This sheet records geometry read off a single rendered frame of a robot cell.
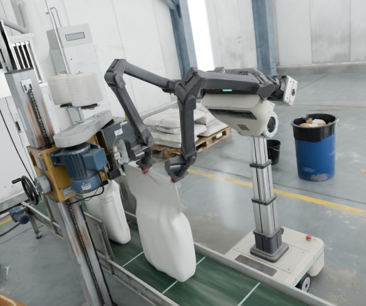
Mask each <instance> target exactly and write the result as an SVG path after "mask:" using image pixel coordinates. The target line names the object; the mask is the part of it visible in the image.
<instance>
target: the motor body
mask: <svg viewBox="0 0 366 306"><path fill-rule="evenodd" d="M90 150H91V147H90V144H89V143H86V145H84V146H83V147H81V148H78V149H74V150H71V151H65V150H64V149H62V150H61V153H62V157H63V160H64V164H65V166H66V169H67V173H68V175H69V177H70V178H71V179H70V181H71V184H72V187H73V189H74V191H75V192H76V193H78V194H87V193H90V192H93V191H95V190H96V189H97V188H98V187H99V186H100V184H101V181H100V177H99V175H98V172H97V171H95V170H87V169H86V166H85V163H84V160H83V155H84V154H85V153H87V152H88V151H90Z"/></svg>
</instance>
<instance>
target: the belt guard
mask: <svg viewBox="0 0 366 306"><path fill-rule="evenodd" d="M97 115H99V116H98V117H97ZM93 116H94V117H93ZM111 119H112V113H111V111H110V110H103V111H101V112H98V113H97V114H94V115H92V116H90V117H88V118H86V121H87V120H92V121H90V122H88V123H87V124H84V125H80V124H82V123H77V124H75V125H73V126H71V127H69V128H67V129H65V130H63V131H61V132H59V133H57V134H55V135H54V136H53V138H54V142H55V145H56V147H58V148H66V147H70V146H75V145H79V144H81V143H83V142H86V141H87V140H89V139H90V138H91V137H92V136H93V135H94V134H96V133H97V132H98V131H99V130H100V129H101V128H102V127H103V126H104V125H105V124H106V123H108V122H109V121H110V120H111Z"/></svg>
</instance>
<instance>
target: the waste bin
mask: <svg viewBox="0 0 366 306"><path fill-rule="evenodd" d="M310 118H311V119H312V121H313V120H315V119H316V120H323V121H324V122H325V123H326V125H323V126H313V127H305V126H300V124H302V123H307V122H306V121H307V120H309V119H310ZM338 121H339V118H338V117H337V116H335V115H333V114H326V113H314V114H305V115H301V116H298V117H295V118H294V119H292V120H291V126H292V129H293V134H294V140H295V153H296V159H297V171H298V176H299V177H300V178H301V179H304V180H307V181H310V182H322V181H326V180H329V179H331V178H333V177H334V176H335V164H336V132H337V122H338ZM329 122H331V123H330V124H329Z"/></svg>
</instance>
